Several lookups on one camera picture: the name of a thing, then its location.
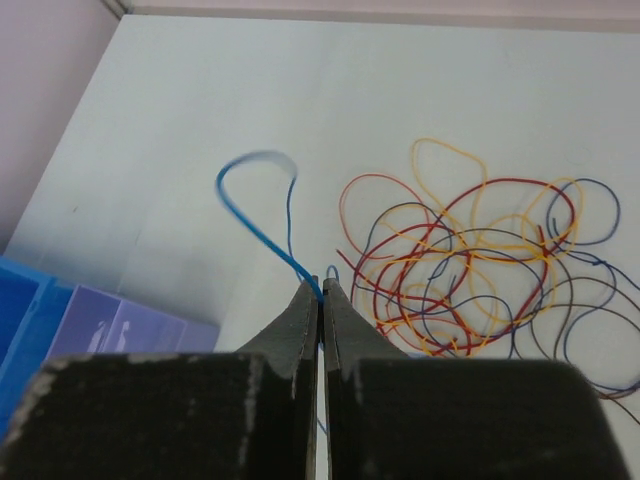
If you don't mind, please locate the purple plastic bin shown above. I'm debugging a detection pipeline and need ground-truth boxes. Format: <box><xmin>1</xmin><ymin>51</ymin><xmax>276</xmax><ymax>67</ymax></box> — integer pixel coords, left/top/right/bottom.
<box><xmin>46</xmin><ymin>286</ymin><xmax>219</xmax><ymax>358</ymax></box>

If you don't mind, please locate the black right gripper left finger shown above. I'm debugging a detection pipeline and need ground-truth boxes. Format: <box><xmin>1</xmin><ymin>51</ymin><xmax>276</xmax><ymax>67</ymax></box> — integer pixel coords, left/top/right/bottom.
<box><xmin>1</xmin><ymin>284</ymin><xmax>319</xmax><ymax>479</ymax></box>

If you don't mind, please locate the yellow thin cable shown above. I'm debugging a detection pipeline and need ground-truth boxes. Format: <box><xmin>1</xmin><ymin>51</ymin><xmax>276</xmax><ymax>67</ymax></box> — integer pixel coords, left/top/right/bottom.
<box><xmin>362</xmin><ymin>137</ymin><xmax>585</xmax><ymax>357</ymax></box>

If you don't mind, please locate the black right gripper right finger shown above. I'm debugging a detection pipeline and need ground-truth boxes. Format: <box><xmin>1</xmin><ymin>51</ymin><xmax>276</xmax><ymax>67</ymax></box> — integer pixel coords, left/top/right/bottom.
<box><xmin>323</xmin><ymin>279</ymin><xmax>629</xmax><ymax>479</ymax></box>

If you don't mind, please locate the blue plastic bin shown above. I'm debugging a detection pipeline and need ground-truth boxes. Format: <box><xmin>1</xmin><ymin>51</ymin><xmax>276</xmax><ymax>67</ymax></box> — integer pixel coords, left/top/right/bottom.
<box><xmin>1</xmin><ymin>257</ymin><xmax>74</xmax><ymax>434</ymax></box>

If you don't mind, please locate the light blue thin cable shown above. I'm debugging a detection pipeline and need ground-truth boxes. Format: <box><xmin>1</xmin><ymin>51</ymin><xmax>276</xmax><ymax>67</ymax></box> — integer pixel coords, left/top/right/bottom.
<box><xmin>214</xmin><ymin>149</ymin><xmax>431</xmax><ymax>432</ymax></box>

